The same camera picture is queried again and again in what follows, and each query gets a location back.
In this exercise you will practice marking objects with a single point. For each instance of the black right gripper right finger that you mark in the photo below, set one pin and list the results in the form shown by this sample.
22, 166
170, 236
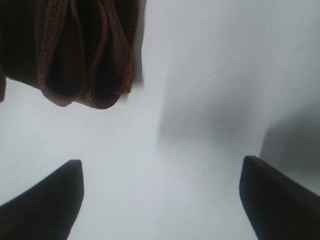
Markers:
277, 207

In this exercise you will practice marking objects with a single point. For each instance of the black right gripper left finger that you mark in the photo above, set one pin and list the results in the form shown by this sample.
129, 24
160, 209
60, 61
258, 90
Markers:
48, 210

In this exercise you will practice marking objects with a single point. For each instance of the brown towel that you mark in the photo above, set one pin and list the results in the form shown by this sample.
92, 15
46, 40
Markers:
71, 50

